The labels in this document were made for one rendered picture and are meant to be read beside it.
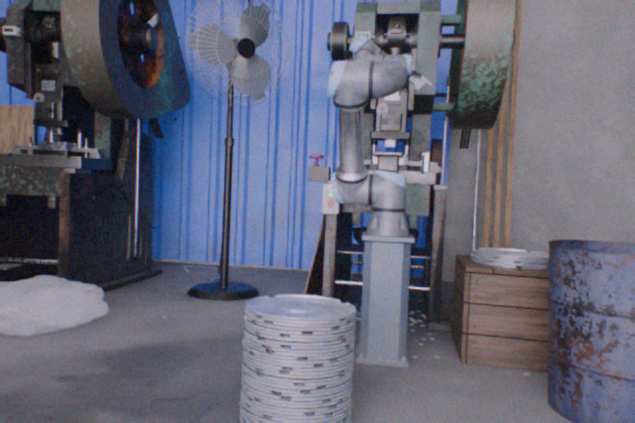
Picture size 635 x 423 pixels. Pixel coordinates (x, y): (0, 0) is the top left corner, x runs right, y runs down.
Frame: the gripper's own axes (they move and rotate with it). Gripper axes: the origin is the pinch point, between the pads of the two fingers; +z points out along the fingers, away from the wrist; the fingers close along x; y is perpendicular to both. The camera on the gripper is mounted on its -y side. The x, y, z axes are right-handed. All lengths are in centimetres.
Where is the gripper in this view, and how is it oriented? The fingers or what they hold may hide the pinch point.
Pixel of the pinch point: (421, 88)
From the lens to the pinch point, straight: 253.3
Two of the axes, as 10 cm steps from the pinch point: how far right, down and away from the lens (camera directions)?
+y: -4.2, 8.8, -2.4
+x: 4.6, -0.2, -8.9
